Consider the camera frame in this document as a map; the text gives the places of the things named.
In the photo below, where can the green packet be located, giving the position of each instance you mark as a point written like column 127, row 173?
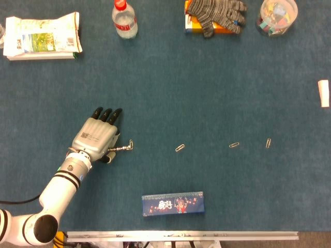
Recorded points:
column 75, row 55

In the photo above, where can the blue printed long box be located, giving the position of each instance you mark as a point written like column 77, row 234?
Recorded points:
column 173, row 205

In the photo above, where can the orange blue white box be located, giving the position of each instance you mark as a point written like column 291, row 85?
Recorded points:
column 190, row 27

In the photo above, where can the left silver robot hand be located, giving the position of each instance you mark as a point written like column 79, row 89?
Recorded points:
column 94, row 137

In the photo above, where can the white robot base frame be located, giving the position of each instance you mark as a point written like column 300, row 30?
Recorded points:
column 155, row 244

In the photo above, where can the grey striped knit glove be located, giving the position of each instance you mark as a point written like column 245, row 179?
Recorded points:
column 217, row 14

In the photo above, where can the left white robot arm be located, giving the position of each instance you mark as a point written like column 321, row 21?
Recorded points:
column 62, row 188

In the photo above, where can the white flat box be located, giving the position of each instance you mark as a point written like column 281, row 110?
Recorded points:
column 38, row 56

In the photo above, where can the white crumpled snack bag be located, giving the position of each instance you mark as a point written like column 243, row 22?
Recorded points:
column 41, row 33

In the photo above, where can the magnetic bead rod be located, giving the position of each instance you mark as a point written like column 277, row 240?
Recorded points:
column 120, row 148

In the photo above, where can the aluminium table rail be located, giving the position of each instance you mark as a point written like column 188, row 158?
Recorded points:
column 181, row 235

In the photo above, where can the clear bottle red cap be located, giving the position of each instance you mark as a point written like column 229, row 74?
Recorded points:
column 124, row 22

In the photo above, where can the clear jar of binder clips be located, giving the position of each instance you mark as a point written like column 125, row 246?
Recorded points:
column 276, row 18

